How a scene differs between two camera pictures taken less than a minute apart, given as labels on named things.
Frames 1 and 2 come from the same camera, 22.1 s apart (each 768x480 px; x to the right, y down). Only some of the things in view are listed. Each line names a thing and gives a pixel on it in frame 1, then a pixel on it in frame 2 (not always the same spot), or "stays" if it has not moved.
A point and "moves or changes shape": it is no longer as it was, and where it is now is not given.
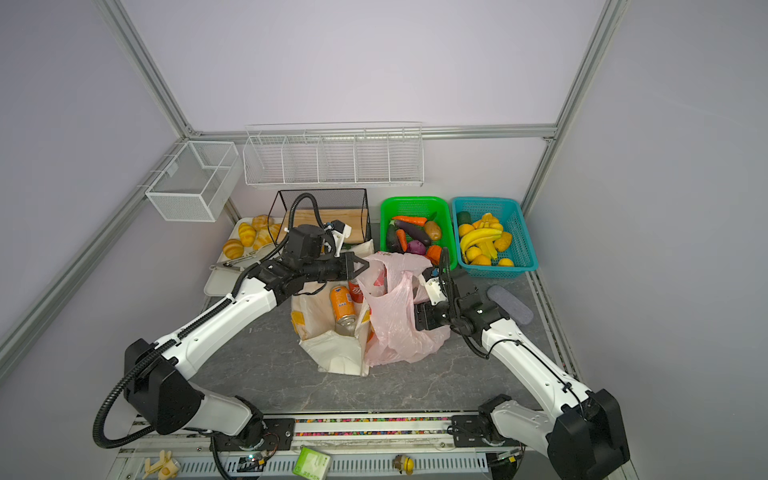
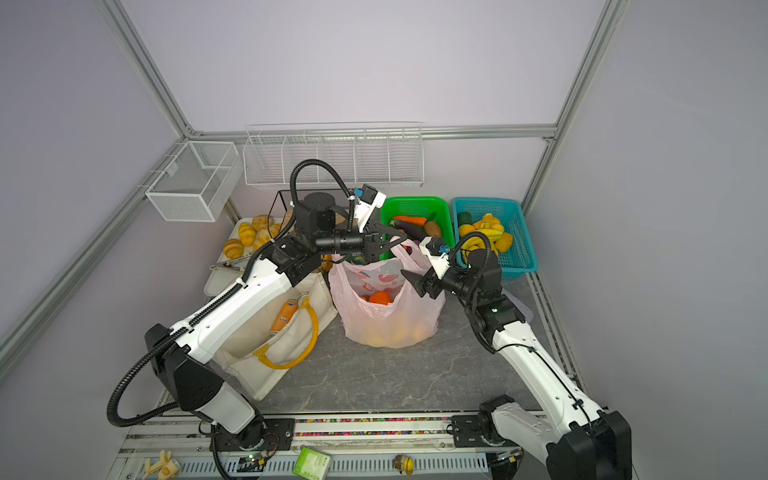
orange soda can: [343, 305] to [284, 315]
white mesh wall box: [197, 184] stays
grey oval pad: [510, 304] stays
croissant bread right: [266, 233] stays
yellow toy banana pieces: [164, 468] stays
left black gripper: [347, 265] to [372, 241]
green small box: [312, 464] stays
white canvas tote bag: [312, 315] to [267, 351]
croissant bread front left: [233, 248] stays
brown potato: [433, 230] stays
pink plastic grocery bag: [391, 285] moves or changes shape
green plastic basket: [421, 207] stays
